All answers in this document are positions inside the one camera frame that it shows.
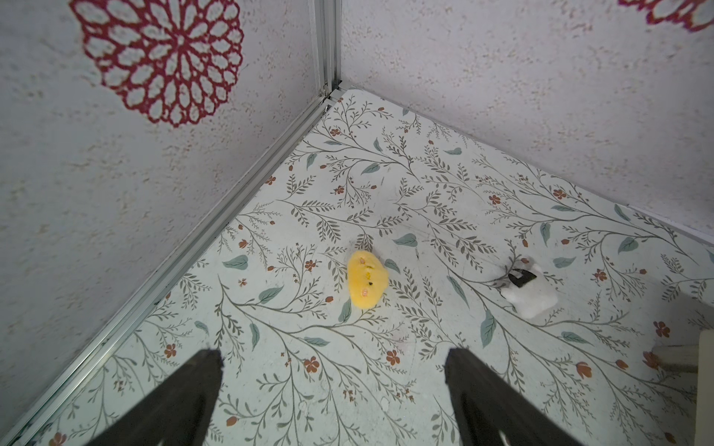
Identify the yellow chick plush toy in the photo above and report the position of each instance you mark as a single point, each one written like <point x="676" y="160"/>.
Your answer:
<point x="367" y="279"/>

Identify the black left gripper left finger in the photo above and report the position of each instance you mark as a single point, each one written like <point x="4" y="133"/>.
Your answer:
<point x="177" y="412"/>

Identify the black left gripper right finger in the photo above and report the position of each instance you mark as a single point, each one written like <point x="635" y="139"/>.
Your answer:
<point x="490" y="412"/>

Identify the white two-tier shelf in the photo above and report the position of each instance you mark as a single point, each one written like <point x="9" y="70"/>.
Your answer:
<point x="695" y="359"/>

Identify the white and black plush toy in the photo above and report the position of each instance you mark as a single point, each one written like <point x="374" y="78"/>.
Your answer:
<point x="527" y="289"/>

